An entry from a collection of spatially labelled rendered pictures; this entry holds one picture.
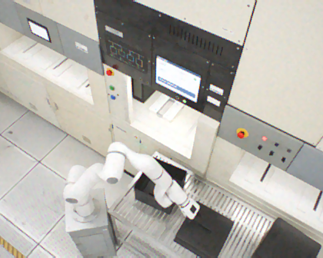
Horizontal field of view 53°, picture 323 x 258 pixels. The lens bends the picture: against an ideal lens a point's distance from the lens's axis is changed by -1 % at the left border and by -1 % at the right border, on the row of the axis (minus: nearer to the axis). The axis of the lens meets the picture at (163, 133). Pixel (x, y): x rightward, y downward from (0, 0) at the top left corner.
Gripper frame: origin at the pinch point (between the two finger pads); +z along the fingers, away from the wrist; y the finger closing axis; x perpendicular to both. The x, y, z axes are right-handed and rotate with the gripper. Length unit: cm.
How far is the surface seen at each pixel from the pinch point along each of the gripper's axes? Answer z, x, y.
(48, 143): -62, 194, 24
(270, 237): 24.8, -34.5, 9.5
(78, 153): -37, 170, 32
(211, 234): 13.7, -2.4, -1.9
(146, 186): -19.2, 43.1, 8.0
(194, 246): 9.7, 1.6, -13.9
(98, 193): -36, 61, -15
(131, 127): -49, 63, 41
